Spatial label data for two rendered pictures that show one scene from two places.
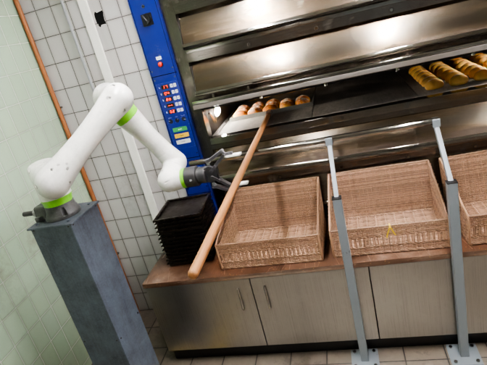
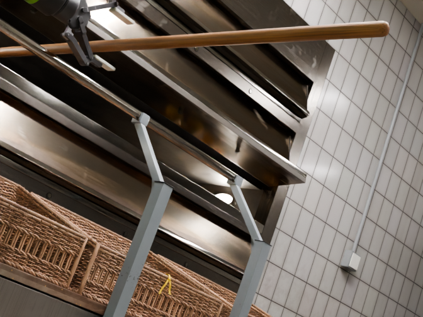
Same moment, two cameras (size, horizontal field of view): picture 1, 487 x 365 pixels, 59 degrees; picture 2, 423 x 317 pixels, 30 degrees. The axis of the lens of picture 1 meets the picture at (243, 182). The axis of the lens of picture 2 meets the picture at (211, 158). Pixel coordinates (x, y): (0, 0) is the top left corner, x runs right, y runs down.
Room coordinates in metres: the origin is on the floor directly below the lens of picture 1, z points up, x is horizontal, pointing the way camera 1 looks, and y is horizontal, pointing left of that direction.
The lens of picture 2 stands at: (0.50, 1.43, 0.49)
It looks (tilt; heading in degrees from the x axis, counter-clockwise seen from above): 15 degrees up; 302
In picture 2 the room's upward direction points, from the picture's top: 20 degrees clockwise
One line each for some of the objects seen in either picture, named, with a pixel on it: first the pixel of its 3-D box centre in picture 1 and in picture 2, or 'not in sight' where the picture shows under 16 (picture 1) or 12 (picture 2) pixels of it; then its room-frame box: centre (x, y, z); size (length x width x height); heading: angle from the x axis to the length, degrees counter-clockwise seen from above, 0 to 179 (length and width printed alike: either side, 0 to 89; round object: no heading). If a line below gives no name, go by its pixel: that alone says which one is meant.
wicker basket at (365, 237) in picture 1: (383, 206); (118, 268); (2.01, -0.68, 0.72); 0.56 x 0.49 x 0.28; 73
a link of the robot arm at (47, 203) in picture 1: (50, 182); not in sight; (1.74, 0.77, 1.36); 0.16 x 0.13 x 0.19; 27
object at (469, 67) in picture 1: (457, 69); not in sight; (2.54, -1.41, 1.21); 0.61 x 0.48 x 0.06; 165
